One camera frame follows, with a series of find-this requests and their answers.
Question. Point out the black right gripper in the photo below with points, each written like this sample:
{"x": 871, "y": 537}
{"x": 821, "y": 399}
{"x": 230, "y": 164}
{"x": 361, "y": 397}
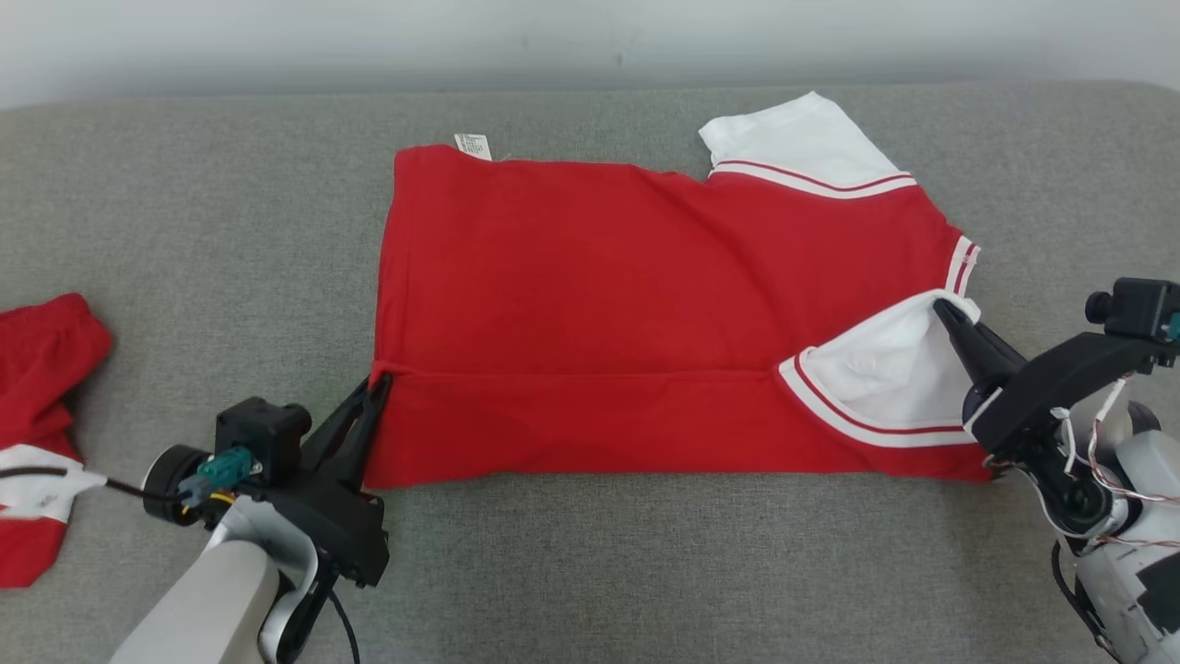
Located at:
{"x": 1051, "y": 383}

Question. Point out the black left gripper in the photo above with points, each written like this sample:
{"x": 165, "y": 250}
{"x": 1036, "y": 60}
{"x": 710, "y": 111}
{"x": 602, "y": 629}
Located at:
{"x": 346, "y": 526}

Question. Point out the red jersey with white trim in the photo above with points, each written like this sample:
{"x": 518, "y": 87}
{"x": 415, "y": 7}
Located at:
{"x": 599, "y": 304}

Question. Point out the red shorts with white stripe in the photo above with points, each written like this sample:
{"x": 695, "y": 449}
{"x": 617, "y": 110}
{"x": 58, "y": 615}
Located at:
{"x": 41, "y": 369}

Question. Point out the grey fabric sofa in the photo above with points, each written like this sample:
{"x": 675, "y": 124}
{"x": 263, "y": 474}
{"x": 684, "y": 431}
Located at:
{"x": 230, "y": 231}

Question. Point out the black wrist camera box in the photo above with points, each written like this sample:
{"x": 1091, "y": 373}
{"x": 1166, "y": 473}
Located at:
{"x": 1138, "y": 309}
{"x": 263, "y": 429}

